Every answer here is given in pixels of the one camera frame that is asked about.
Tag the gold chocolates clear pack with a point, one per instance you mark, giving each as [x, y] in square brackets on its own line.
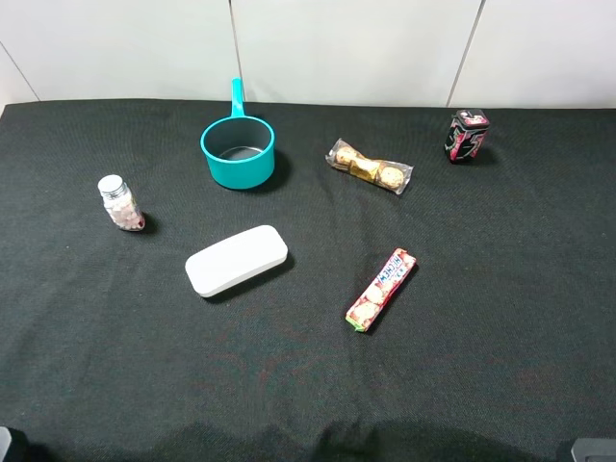
[388, 175]

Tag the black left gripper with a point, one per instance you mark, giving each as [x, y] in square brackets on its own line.
[13, 445]

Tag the red Hi-Chew candy stick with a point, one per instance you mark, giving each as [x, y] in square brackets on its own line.
[367, 307]

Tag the teal saucepan with handle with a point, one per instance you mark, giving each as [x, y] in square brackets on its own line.
[239, 149]

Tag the white rounded plastic case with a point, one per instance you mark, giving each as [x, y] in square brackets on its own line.
[236, 259]

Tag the black table cloth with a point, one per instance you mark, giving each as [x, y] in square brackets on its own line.
[498, 346]

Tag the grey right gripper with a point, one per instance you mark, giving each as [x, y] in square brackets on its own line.
[594, 450]

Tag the glass bottle of candies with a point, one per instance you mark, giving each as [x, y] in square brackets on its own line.
[120, 203]

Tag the black red gum box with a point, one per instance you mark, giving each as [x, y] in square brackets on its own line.
[466, 134]

